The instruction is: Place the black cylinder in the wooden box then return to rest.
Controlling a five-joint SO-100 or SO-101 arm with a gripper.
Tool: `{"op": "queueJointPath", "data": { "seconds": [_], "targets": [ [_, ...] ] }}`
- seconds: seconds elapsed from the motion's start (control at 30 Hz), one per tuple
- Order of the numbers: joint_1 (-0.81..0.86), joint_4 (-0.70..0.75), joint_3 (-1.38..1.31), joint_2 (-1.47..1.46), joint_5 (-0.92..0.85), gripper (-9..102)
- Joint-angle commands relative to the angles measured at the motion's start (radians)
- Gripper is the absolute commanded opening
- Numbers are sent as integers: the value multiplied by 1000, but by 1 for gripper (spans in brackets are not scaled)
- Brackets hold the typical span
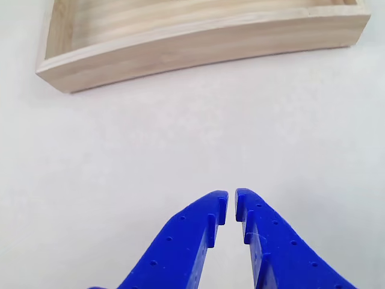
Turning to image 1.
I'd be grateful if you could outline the shallow wooden box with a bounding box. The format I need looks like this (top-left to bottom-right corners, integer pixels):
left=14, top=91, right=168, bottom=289
left=35, top=0, right=371, bottom=94

